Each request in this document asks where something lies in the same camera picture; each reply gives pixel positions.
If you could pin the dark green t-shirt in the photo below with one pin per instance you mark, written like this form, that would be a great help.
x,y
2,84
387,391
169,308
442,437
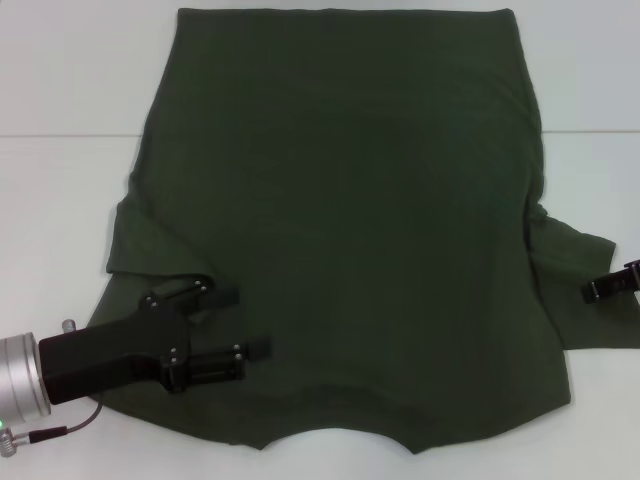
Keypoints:
x,y
340,200

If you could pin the left wrist silver connector stub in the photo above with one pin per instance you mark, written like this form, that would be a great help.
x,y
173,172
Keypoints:
x,y
67,326

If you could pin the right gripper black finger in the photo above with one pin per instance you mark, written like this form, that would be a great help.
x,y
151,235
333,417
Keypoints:
x,y
615,282

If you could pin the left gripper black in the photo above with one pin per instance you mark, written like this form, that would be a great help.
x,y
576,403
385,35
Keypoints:
x,y
110,350

